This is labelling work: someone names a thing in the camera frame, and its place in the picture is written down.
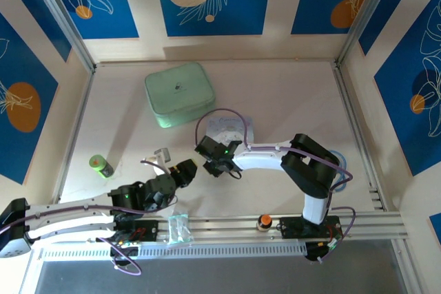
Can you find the pastel cartoon tin box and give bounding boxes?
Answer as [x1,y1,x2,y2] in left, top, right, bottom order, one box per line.
[205,116,256,146]

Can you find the clear plastic bag packet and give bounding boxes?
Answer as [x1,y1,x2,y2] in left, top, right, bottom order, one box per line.
[167,213,192,245]

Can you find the green bottle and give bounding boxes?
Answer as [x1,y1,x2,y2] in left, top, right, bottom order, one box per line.
[88,154,114,178]

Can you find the mint green zip pouch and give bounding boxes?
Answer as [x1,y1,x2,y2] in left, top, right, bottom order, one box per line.
[144,62,217,129]

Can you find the orange cap bottle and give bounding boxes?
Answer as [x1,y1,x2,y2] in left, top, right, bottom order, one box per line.
[256,213,273,232]

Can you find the white left camera mount bracket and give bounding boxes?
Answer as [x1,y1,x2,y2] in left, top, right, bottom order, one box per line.
[141,158,172,176]

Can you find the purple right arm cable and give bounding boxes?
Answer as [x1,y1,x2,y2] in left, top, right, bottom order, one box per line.
[194,107,358,264]

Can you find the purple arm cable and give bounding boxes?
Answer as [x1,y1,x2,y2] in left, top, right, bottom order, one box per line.
[0,194,180,276]
[194,107,358,264]

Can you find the aluminium front rail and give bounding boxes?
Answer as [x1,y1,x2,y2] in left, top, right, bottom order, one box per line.
[30,211,409,244]

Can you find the white slotted cable duct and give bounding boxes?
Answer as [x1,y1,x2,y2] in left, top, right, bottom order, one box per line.
[41,241,307,261]

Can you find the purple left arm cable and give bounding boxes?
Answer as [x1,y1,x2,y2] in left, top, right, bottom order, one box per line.
[0,194,180,276]

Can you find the aluminium side rail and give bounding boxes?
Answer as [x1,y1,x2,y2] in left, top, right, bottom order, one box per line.
[332,65,385,211]
[51,66,96,205]

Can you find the blue cord ring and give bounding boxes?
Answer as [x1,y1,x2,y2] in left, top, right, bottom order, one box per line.
[325,149,349,193]

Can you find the aluminium frame post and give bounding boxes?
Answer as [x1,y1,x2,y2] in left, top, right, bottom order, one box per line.
[25,0,96,74]
[336,0,402,68]

